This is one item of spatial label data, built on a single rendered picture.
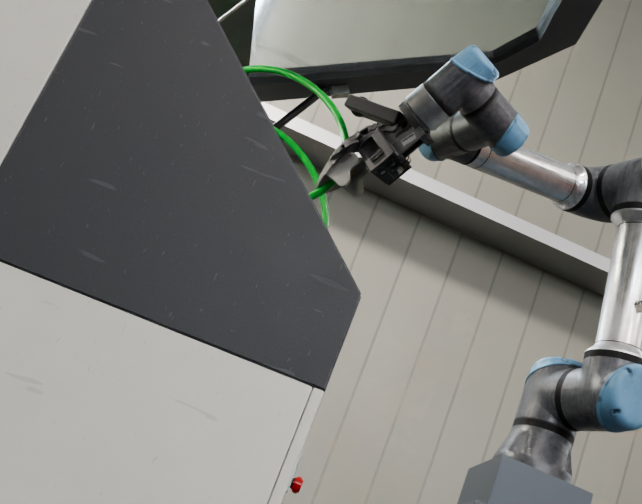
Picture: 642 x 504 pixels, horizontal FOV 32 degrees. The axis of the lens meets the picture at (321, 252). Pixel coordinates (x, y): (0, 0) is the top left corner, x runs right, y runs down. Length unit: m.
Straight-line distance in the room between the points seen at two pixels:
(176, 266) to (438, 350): 3.17
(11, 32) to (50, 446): 0.67
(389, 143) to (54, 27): 0.58
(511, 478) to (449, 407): 2.72
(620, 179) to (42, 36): 1.09
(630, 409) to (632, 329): 0.15
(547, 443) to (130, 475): 0.82
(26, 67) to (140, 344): 0.49
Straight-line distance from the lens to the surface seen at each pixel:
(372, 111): 1.97
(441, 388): 4.74
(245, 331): 1.65
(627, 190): 2.19
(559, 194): 2.22
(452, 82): 1.91
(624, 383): 2.03
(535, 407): 2.13
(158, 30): 1.87
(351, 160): 1.95
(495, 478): 2.02
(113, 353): 1.65
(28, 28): 1.88
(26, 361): 1.66
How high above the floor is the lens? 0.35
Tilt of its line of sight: 22 degrees up
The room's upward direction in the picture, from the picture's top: 22 degrees clockwise
